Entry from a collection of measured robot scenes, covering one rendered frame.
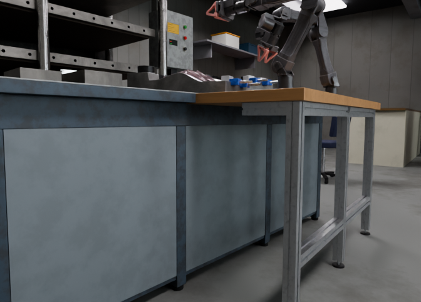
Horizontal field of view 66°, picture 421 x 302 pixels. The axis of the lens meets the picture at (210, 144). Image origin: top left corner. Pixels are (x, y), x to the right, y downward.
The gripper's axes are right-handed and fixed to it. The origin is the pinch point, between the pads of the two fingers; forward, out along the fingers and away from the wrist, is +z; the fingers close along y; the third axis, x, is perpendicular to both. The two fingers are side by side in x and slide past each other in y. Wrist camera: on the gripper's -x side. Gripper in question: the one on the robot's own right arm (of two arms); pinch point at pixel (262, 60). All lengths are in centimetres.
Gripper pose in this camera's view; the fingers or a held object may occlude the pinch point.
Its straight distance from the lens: 180.0
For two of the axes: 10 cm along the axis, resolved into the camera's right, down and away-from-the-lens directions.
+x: 6.4, 5.4, -5.5
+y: -6.8, 0.6, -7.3
